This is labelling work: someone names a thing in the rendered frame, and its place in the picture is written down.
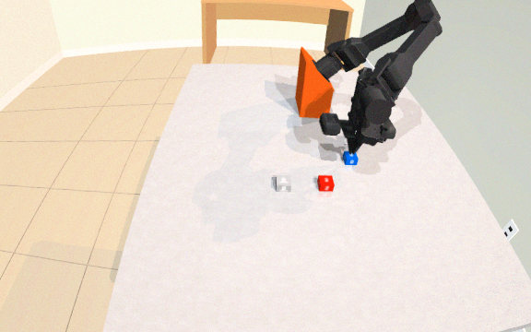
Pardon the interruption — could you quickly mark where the blue block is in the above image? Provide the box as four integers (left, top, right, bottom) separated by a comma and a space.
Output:
343, 151, 358, 165

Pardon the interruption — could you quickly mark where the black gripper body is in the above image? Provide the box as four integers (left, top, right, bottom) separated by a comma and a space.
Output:
319, 97, 395, 139

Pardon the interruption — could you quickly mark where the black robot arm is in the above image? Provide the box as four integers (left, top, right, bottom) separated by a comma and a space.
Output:
312, 0, 443, 146

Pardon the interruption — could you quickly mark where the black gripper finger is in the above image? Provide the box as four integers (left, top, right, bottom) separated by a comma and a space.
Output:
352, 139, 363, 155
343, 132, 357, 155

